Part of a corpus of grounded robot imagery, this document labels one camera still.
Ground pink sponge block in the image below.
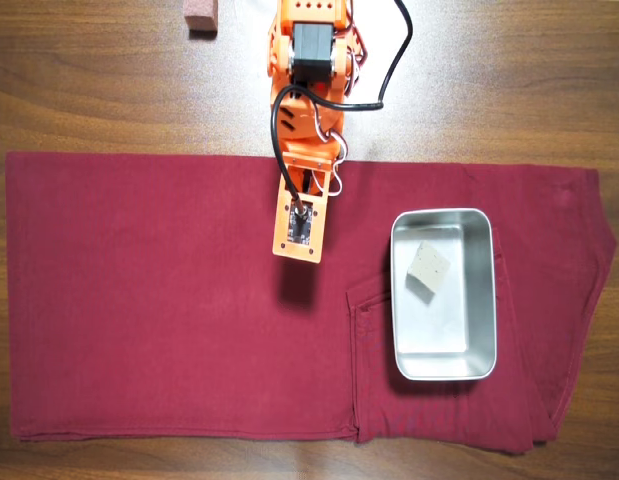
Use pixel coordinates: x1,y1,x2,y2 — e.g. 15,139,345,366
183,0,221,34

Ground white servo wires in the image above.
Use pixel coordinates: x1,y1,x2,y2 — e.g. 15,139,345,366
308,97,351,199

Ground rectangular stainless steel tray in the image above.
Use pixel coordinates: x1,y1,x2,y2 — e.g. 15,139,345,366
388,207,499,383

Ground dark red cloth trousers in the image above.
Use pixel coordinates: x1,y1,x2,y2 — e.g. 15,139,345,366
4,151,618,455

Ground orange gripper camera mount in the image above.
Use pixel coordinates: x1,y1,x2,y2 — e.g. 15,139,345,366
271,149,339,265

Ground beige speckled cube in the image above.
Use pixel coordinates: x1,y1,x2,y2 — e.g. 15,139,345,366
405,240,452,306

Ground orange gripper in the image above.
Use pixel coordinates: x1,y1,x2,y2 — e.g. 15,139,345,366
277,124,347,199

